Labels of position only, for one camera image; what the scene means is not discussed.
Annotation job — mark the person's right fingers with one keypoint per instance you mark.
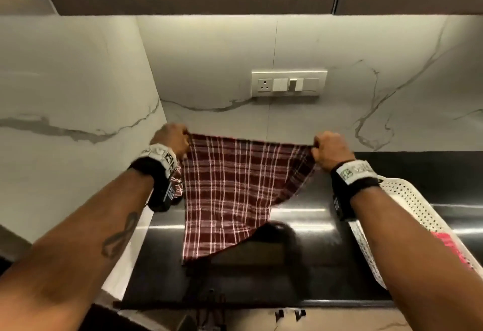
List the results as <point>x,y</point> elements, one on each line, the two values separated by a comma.
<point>316,146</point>

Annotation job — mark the person's right forearm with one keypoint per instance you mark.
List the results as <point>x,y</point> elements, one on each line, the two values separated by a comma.
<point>415,266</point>

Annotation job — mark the maroon checked cloth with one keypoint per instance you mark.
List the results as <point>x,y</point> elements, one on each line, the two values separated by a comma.
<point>230,195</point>

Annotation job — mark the black right wrist camera band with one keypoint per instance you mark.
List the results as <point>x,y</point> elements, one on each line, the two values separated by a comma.
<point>353,183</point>

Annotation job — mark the black wrist camera band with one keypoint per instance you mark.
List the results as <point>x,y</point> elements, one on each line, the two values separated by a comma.
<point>160,172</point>
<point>353,183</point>

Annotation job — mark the person's left fingers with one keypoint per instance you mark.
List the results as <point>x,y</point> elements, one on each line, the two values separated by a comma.
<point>185,135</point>

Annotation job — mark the red cloth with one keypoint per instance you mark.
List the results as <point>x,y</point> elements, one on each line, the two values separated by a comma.
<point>451,247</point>

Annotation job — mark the person's left forearm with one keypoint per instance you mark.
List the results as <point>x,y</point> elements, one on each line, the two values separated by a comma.
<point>71,244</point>

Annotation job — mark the person's left hand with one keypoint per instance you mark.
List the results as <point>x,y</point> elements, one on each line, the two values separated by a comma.
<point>171,140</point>

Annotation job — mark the white perforated plastic basket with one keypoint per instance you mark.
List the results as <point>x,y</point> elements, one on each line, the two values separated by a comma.
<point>407,206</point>

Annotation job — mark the white wall switch panel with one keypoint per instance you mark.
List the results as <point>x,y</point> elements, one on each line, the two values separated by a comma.
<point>288,83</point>

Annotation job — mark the person's right hand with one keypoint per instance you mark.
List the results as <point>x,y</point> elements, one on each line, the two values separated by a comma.
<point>332,149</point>

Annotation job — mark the black left wrist camera band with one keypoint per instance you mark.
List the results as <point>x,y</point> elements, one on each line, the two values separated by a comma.
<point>160,172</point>

